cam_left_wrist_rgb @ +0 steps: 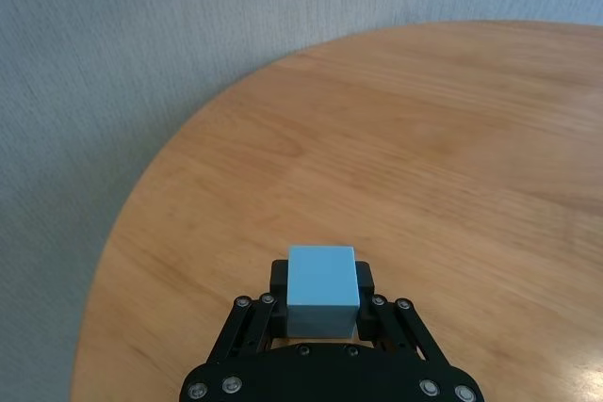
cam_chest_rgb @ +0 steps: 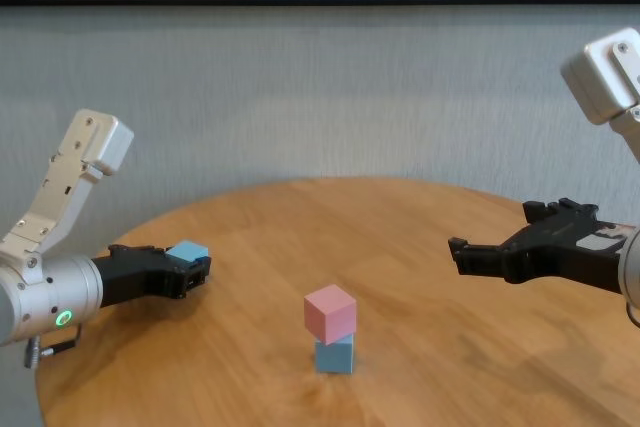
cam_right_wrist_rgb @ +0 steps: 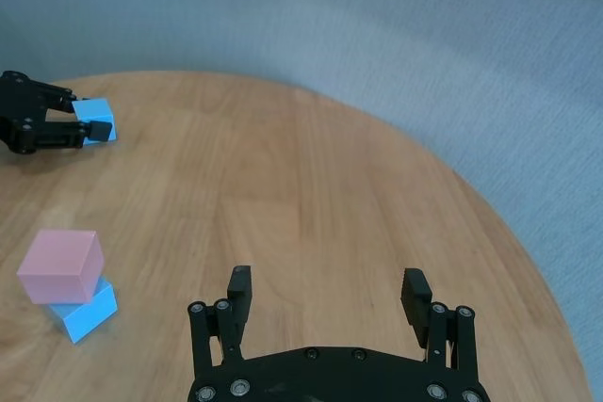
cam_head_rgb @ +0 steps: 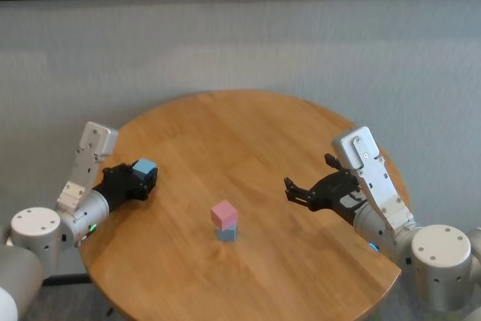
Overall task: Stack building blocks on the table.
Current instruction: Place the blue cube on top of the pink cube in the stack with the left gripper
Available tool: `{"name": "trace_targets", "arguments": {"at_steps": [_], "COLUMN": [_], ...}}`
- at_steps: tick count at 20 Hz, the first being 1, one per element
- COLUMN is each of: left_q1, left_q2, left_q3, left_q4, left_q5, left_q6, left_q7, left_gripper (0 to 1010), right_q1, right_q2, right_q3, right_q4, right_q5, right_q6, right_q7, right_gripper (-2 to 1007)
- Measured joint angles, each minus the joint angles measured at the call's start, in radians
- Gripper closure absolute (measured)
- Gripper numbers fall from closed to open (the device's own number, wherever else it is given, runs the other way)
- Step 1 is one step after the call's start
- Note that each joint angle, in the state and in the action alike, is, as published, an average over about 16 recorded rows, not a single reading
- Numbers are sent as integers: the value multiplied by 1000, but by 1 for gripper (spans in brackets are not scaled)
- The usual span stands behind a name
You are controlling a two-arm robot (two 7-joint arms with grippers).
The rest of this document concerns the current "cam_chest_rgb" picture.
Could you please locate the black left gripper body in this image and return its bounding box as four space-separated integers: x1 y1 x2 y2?
92 244 187 309

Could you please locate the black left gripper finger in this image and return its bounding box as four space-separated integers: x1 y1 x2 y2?
171 255 212 301
107 243 170 258

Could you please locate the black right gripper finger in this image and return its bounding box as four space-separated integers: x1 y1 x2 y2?
447 236 510 278
521 198 567 223

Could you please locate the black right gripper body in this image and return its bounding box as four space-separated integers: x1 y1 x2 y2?
501 199 640 294

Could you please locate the light blue cube block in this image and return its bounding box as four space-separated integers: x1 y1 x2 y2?
166 240 209 265
314 334 356 376

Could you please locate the pink cube block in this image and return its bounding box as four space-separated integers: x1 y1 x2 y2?
303 284 358 347

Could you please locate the black partition top rail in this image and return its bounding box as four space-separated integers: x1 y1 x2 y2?
0 0 640 10

